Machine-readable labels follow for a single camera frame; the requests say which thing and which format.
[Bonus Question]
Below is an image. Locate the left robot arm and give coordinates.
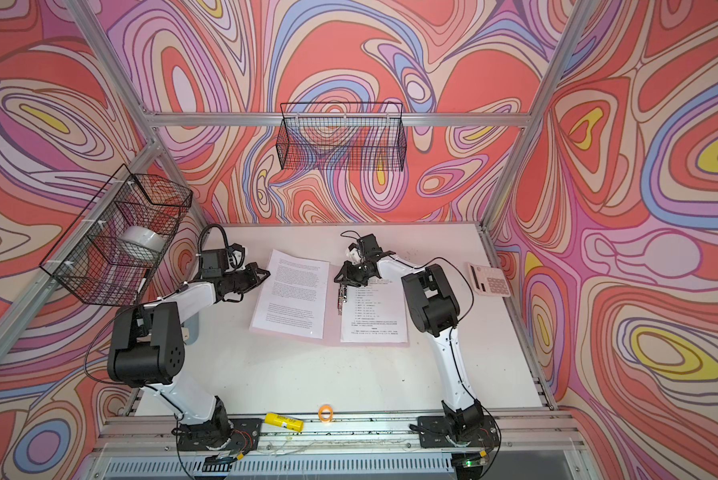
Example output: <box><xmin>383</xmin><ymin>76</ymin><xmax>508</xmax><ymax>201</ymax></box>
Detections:
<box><xmin>107</xmin><ymin>244</ymin><xmax>271</xmax><ymax>450</ymax></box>

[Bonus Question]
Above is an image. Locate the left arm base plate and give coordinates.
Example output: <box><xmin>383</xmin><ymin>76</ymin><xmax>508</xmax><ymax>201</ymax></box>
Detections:
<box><xmin>172</xmin><ymin>418</ymin><xmax>263</xmax><ymax>453</ymax></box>

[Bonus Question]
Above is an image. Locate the black wire basket left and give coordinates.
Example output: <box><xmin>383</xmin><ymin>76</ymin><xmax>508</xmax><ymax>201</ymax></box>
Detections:
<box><xmin>40</xmin><ymin>165</ymin><xmax>193</xmax><ymax>306</ymax></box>

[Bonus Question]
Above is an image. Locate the black wire basket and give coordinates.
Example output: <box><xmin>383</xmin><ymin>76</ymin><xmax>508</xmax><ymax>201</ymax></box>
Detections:
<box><xmin>276</xmin><ymin>101</ymin><xmax>408</xmax><ymax>172</ymax></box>
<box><xmin>40</xmin><ymin>165</ymin><xmax>193</xmax><ymax>306</ymax></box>

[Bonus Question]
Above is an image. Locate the yellow glue stick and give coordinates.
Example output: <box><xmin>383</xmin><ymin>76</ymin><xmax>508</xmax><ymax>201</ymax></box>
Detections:
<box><xmin>264</xmin><ymin>412</ymin><xmax>304</xmax><ymax>433</ymax></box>

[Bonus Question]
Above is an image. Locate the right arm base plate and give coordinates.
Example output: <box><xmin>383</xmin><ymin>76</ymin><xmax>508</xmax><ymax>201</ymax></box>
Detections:
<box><xmin>409</xmin><ymin>416</ymin><xmax>501</xmax><ymax>451</ymax></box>

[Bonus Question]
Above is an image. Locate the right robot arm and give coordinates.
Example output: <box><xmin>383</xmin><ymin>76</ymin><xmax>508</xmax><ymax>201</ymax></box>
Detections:
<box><xmin>335</xmin><ymin>230</ymin><xmax>502</xmax><ymax>451</ymax></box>

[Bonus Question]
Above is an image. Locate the black wire basket back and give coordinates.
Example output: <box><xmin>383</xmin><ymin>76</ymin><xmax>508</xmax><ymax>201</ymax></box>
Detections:
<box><xmin>276</xmin><ymin>101</ymin><xmax>408</xmax><ymax>172</ymax></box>

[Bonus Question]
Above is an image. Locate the silver folder clip mechanism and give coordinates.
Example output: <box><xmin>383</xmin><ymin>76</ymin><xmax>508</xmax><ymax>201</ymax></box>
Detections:
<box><xmin>337</xmin><ymin>284</ymin><xmax>346</xmax><ymax>316</ymax></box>

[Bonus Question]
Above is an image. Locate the pink calculator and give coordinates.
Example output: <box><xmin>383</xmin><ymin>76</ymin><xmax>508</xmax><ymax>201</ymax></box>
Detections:
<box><xmin>466</xmin><ymin>263</ymin><xmax>512</xmax><ymax>297</ymax></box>

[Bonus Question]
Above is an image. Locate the white tape roll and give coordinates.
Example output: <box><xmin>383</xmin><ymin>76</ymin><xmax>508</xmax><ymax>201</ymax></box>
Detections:
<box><xmin>119</xmin><ymin>225</ymin><xmax>166</xmax><ymax>254</ymax></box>

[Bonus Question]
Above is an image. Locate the pink folder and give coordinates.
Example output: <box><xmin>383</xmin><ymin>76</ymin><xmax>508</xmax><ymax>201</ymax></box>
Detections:
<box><xmin>250</xmin><ymin>282</ymin><xmax>410</xmax><ymax>348</ymax></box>

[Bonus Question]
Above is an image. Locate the grey blue stapler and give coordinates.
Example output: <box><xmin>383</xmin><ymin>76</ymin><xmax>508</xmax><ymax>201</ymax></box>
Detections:
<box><xmin>182</xmin><ymin>314</ymin><xmax>200</xmax><ymax>345</ymax></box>

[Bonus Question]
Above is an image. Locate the printed paper sheet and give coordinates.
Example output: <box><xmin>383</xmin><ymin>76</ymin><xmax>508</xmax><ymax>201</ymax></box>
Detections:
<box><xmin>250</xmin><ymin>250</ymin><xmax>330</xmax><ymax>341</ymax></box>
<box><xmin>341</xmin><ymin>279</ymin><xmax>409</xmax><ymax>345</ymax></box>

